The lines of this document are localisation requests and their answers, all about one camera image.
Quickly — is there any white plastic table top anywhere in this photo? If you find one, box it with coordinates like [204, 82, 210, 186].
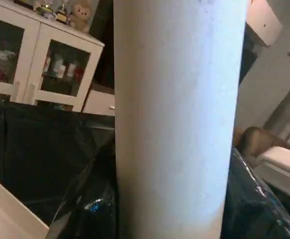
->
[0, 171, 52, 239]

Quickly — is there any black plastic mat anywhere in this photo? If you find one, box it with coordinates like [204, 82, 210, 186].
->
[0, 98, 117, 227]

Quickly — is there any white plastic table leg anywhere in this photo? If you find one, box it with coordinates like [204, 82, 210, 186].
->
[113, 0, 249, 239]

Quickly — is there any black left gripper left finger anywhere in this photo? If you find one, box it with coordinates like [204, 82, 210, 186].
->
[46, 135, 118, 239]

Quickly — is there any white drawer unit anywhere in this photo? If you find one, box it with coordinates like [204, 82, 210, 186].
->
[82, 90, 116, 118]

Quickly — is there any beige plush toy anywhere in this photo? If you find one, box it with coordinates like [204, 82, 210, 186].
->
[71, 1, 94, 33]

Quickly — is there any brown wicker chair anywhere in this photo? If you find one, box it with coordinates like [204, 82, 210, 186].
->
[233, 126, 287, 161]

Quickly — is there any white glass door cabinet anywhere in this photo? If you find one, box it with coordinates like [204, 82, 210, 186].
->
[0, 0, 106, 113]

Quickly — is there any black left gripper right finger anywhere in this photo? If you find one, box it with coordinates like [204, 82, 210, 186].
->
[220, 147, 290, 239]

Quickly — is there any white cushioned seat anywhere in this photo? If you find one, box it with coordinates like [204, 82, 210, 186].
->
[254, 146, 290, 202]

